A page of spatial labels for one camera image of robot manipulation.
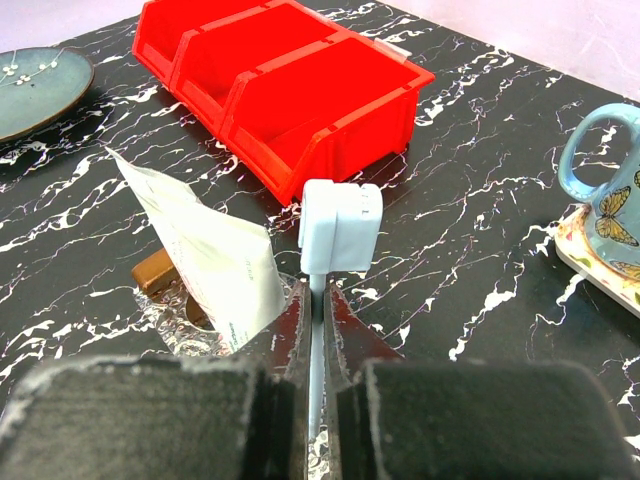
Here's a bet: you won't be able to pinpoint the clear glass tray wooden handles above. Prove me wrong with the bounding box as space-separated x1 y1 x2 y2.
132 249 330 479

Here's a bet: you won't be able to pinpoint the white toothbrush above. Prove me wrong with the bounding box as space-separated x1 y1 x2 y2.
298 179 383 441

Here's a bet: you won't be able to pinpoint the white toothpaste tube dark cap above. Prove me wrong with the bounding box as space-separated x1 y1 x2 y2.
107 148 285 352

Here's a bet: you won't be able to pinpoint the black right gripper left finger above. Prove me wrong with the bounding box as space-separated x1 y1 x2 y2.
1 282 311 479

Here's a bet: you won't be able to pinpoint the red bin with mug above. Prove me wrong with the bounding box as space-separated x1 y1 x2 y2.
221 34 435 205

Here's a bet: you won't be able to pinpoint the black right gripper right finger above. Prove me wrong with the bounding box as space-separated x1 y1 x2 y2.
324 284 639 479

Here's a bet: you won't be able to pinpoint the blue-grey ceramic plate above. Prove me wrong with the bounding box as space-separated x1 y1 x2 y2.
1 47 95 142

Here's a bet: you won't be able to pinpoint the floral placemat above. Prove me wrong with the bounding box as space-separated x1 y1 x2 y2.
554 205 639 317

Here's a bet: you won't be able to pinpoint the blue floral mug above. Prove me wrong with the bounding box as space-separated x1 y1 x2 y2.
557 103 639 280

